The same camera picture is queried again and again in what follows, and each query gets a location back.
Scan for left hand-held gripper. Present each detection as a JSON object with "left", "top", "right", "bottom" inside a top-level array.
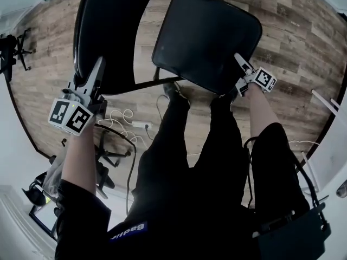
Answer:
[{"left": 48, "top": 56, "right": 108, "bottom": 137}]

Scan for person's left shoe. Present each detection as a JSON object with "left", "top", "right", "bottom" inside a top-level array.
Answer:
[{"left": 162, "top": 80, "right": 185, "bottom": 100}]

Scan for person's left forearm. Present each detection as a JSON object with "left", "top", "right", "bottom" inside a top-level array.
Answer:
[{"left": 60, "top": 120, "right": 99, "bottom": 198}]

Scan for black folding chair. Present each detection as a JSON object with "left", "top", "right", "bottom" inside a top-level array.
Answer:
[{"left": 72, "top": 0, "right": 263, "bottom": 97}]

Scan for person's right forearm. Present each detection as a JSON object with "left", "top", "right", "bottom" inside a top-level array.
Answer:
[{"left": 247, "top": 84, "right": 275, "bottom": 141}]

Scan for white table frame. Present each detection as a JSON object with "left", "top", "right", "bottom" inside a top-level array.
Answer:
[{"left": 300, "top": 89, "right": 347, "bottom": 197}]

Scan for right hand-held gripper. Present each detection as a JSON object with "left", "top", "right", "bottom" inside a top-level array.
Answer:
[{"left": 233, "top": 53, "right": 278, "bottom": 98}]

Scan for person's right leg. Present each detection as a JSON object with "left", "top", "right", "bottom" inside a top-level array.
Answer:
[{"left": 188, "top": 96, "right": 246, "bottom": 210}]

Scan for person's leg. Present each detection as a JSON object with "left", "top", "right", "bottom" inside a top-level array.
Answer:
[
  {"left": 188, "top": 96, "right": 246, "bottom": 210},
  {"left": 130, "top": 90, "right": 191, "bottom": 222}
]

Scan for person's black jacket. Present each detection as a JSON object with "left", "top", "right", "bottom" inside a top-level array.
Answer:
[{"left": 54, "top": 122, "right": 311, "bottom": 260}]

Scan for white power strip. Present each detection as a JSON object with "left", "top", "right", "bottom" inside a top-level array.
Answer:
[{"left": 131, "top": 120, "right": 153, "bottom": 130}]

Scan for black waist pouch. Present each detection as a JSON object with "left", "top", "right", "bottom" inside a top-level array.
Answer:
[{"left": 251, "top": 201, "right": 332, "bottom": 260}]

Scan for black framed panel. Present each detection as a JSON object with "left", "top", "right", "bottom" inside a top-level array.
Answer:
[{"left": 28, "top": 205, "right": 58, "bottom": 240}]

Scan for person's left leg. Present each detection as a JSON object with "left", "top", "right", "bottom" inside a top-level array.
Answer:
[{"left": 130, "top": 90, "right": 191, "bottom": 222}]

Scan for white cable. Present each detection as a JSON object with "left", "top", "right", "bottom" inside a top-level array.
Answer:
[{"left": 97, "top": 94, "right": 203, "bottom": 157}]

